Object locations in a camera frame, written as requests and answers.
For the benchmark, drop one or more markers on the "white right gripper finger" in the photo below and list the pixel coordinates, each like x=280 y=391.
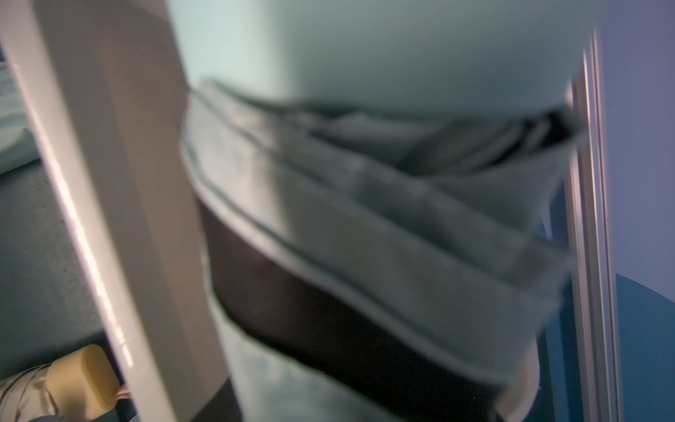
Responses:
x=105 y=93

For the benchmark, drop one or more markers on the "mint umbrella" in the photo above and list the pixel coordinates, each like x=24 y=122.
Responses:
x=371 y=176

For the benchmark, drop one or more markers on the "tan umbrella with black strap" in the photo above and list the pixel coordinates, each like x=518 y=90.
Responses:
x=80 y=386

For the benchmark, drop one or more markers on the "aluminium frame right post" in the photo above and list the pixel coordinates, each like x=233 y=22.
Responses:
x=589 y=230

